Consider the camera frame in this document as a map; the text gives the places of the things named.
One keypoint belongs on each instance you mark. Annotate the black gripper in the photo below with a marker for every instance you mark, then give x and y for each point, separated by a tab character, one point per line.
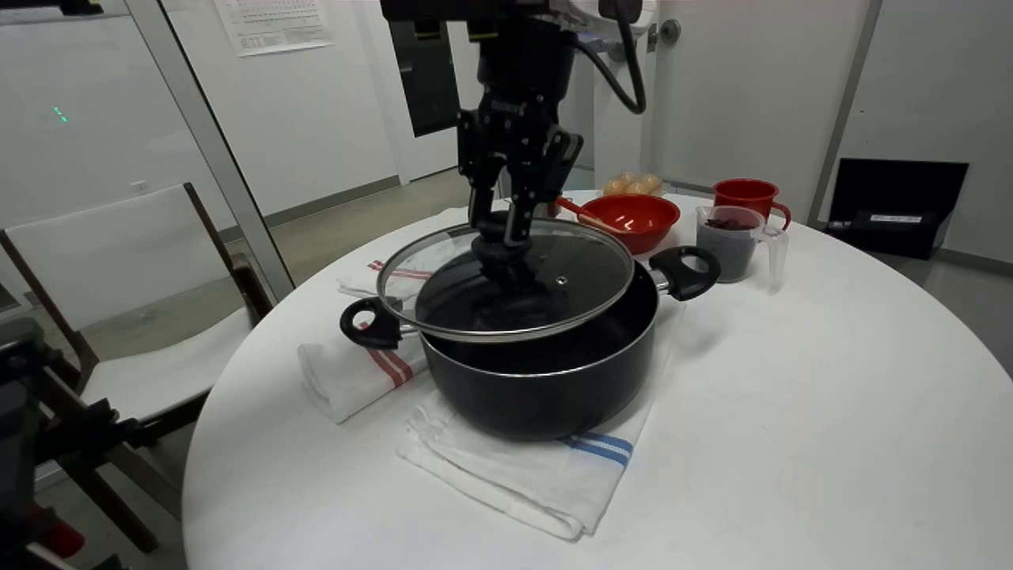
522	75

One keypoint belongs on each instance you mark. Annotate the glass lid with black knob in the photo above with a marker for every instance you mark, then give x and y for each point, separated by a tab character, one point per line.
507	288

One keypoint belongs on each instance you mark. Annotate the black cooking pot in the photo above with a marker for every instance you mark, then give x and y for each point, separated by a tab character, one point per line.
539	376

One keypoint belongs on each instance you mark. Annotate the red plastic spoon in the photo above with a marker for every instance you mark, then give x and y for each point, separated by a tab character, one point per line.
587	217

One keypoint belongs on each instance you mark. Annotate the red plastic bowl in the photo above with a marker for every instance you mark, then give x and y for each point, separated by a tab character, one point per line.
636	219

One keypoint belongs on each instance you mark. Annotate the clear cup with dark contents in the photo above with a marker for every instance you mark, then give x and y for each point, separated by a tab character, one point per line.
729	248

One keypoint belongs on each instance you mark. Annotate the silver door deadbolt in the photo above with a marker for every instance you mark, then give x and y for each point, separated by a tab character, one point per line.
664	33

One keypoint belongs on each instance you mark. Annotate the white towel with red stripes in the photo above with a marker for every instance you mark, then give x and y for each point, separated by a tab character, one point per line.
350	376

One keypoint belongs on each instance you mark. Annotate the red cup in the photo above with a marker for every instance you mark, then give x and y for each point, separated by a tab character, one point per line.
744	194

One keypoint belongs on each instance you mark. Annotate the white towel with blue stripes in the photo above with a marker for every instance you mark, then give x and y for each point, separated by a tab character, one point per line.
526	475

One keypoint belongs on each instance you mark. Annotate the white printed paper sheet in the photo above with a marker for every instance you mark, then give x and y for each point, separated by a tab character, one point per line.
274	23

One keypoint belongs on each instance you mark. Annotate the white folding chair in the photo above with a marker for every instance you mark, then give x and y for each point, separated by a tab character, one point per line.
115	255

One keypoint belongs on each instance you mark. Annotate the open black case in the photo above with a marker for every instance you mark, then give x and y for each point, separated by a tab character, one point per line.
897	206

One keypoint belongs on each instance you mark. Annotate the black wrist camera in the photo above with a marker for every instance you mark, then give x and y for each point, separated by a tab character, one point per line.
426	79

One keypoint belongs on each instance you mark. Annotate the grey metal frame post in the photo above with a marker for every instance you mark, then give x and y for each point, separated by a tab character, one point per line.
210	160

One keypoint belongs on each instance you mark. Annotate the black camera tripod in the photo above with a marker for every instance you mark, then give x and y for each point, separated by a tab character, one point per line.
42	423

